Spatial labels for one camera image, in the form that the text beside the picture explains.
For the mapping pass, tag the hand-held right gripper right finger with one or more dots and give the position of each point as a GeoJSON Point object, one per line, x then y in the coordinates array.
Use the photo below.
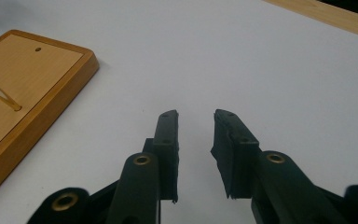
{"type": "Point", "coordinates": [234, 165]}

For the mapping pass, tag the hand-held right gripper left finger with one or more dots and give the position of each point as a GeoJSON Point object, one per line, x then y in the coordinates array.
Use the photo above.
{"type": "Point", "coordinates": [166, 161]}

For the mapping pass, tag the wooden base board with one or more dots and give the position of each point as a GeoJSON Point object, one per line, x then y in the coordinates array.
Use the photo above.
{"type": "Point", "coordinates": [40, 74]}

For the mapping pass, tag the gold metal rod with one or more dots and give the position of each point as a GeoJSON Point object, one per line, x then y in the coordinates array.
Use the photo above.
{"type": "Point", "coordinates": [0, 92]}

